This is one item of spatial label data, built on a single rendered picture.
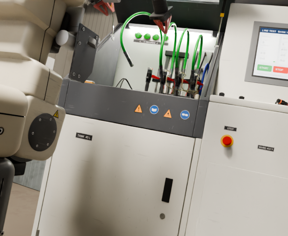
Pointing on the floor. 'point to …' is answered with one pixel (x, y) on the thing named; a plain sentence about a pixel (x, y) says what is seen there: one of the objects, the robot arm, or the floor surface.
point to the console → (248, 145)
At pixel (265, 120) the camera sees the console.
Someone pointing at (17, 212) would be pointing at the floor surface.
